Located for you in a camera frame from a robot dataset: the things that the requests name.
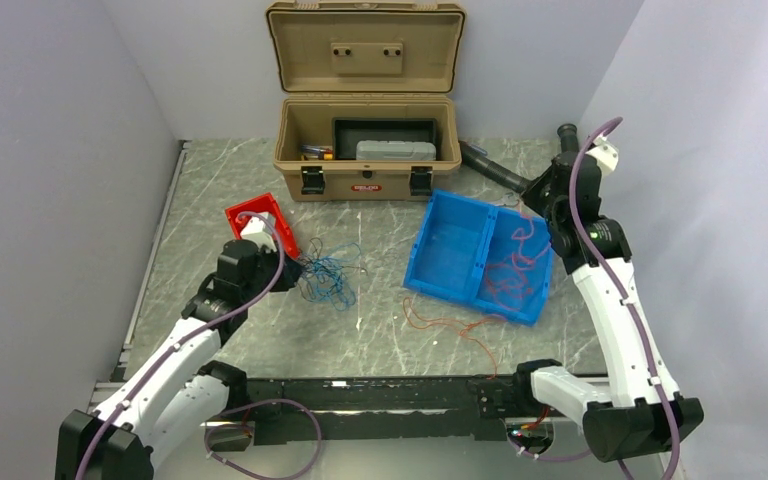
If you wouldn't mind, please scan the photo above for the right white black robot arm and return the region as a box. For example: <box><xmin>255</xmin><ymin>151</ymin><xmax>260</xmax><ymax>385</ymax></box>
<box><xmin>510</xmin><ymin>151</ymin><xmax>704</xmax><ymax>462</ymax></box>

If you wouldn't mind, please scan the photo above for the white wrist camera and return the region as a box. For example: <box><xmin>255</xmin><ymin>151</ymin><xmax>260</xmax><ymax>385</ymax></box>
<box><xmin>240</xmin><ymin>212</ymin><xmax>276</xmax><ymax>252</ymax></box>
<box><xmin>586</xmin><ymin>134</ymin><xmax>619</xmax><ymax>177</ymax></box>

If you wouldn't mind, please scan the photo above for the coloured cable bundle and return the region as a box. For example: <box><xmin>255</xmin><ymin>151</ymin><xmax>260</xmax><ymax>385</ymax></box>
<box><xmin>294</xmin><ymin>237</ymin><xmax>369</xmax><ymax>313</ymax></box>

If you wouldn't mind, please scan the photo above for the black corrugated hose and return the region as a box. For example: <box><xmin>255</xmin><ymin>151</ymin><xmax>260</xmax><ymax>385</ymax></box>
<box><xmin>459</xmin><ymin>123</ymin><xmax>585</xmax><ymax>197</ymax></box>

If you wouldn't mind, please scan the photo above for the black tray in toolbox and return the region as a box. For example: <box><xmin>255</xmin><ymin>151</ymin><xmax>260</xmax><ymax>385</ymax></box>
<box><xmin>332</xmin><ymin>117</ymin><xmax>440</xmax><ymax>160</ymax></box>

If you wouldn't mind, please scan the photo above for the grey case in toolbox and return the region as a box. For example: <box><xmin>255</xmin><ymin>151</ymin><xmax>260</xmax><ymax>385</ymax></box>
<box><xmin>355</xmin><ymin>140</ymin><xmax>437</xmax><ymax>162</ymax></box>

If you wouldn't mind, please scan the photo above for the blue two-compartment plastic bin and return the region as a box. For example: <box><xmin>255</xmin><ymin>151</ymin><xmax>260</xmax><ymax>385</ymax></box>
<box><xmin>403</xmin><ymin>190</ymin><xmax>554</xmax><ymax>326</ymax></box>

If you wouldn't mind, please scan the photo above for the silver wrench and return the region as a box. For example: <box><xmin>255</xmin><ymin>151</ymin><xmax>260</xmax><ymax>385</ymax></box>
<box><xmin>494</xmin><ymin>192</ymin><xmax>520</xmax><ymax>209</ymax></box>

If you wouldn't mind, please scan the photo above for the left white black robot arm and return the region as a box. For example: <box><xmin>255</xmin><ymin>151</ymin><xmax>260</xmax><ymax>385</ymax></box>
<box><xmin>54</xmin><ymin>235</ymin><xmax>300</xmax><ymax>479</ymax></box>

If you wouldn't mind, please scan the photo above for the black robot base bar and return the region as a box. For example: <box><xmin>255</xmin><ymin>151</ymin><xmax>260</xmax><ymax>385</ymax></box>
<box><xmin>208</xmin><ymin>375</ymin><xmax>556</xmax><ymax>446</ymax></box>

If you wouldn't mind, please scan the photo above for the red plastic bin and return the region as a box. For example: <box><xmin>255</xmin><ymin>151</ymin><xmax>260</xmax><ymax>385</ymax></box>
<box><xmin>225</xmin><ymin>193</ymin><xmax>300</xmax><ymax>260</ymax></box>

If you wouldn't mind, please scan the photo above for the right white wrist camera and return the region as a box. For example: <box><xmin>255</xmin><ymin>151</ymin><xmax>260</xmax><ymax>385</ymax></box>
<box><xmin>586</xmin><ymin>134</ymin><xmax>619</xmax><ymax>177</ymax></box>

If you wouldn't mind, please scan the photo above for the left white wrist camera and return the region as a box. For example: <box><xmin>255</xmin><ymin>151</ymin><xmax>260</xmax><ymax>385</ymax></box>
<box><xmin>240</xmin><ymin>212</ymin><xmax>276</xmax><ymax>252</ymax></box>

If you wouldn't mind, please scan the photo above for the yellow orange tool in toolbox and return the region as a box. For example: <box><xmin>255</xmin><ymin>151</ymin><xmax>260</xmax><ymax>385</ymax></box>
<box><xmin>300</xmin><ymin>145</ymin><xmax>335</xmax><ymax>161</ymax></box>

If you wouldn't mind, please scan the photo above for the tan plastic toolbox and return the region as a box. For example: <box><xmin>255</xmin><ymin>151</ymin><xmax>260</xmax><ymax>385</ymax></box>
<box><xmin>265</xmin><ymin>1</ymin><xmax>467</xmax><ymax>202</ymax></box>

